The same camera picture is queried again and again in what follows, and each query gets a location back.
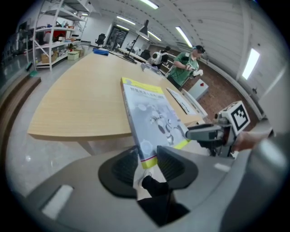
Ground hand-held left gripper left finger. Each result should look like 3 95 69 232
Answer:
27 146 168 232

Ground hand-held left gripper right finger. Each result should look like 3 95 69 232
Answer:
157 145 234 232

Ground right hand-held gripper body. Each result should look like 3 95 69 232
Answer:
212 101 251 157

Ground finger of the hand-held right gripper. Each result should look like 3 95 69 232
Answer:
185 124 224 141

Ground white magazine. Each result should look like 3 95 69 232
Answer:
166 87 198 116

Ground yellow magazine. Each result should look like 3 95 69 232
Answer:
120 77 192 170

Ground person's right forearm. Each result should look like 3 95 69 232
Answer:
232 130 272 152

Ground grey box red mark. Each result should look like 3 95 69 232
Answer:
188 78 209 102

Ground person's white shirt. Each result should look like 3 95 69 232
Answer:
233 128 290 227

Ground white rounded backpack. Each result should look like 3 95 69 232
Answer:
151 51 162 64

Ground wooden table white legs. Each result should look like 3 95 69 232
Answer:
27 51 209 157

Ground black office chair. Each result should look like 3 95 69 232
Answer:
95 33 106 48
140 49 152 61

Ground long ceiling light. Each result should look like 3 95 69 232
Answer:
175 26 193 48
147 31 162 42
116 15 136 25
139 0 159 10

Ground black desk lamp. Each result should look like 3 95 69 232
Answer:
123 19 150 64

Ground black glass door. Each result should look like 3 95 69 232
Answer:
110 25 129 49

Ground blue cloth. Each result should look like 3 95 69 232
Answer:
92 48 110 56

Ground pale green box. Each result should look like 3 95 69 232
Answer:
67 51 81 61

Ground cardboard box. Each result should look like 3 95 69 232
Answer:
40 51 57 64

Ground white shelf rack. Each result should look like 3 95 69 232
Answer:
33 0 92 72

